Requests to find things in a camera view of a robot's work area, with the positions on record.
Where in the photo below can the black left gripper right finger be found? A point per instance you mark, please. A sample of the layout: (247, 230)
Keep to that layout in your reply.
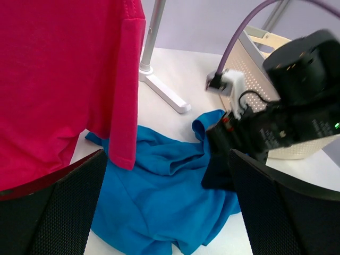
(283, 214)

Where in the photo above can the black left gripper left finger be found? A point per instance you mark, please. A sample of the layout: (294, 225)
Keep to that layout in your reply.
(53, 214)

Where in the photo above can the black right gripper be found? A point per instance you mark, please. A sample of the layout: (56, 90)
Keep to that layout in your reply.
(254, 134)

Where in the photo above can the blue t shirt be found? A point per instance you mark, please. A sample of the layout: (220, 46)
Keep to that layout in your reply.
(160, 203)

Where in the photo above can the pink t shirt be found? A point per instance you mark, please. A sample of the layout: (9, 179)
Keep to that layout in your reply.
(66, 67)

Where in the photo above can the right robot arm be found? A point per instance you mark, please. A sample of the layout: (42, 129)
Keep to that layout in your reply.
(305, 74)

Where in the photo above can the cream laundry basket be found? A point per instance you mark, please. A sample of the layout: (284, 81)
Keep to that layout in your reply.
(253, 46)

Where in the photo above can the metal clothes rack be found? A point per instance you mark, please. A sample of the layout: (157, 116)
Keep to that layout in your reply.
(150, 65)

